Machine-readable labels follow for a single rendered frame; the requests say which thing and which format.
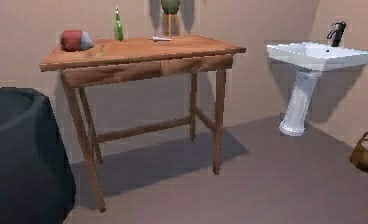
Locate large black plastic trash can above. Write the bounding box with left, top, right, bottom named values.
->
left=0, top=87, right=77, bottom=224

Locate brown wooden table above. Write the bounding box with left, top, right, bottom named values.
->
left=39, top=34, right=247, bottom=214

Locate green bottle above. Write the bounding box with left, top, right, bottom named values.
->
left=114, top=5, right=124, bottom=42

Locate black faucet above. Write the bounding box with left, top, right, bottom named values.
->
left=326, top=21, right=347, bottom=48

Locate brown wicker basket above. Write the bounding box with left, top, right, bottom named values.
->
left=349, top=129, right=368, bottom=176

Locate white pedestal sink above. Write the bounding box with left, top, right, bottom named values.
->
left=265, top=41, right=368, bottom=137

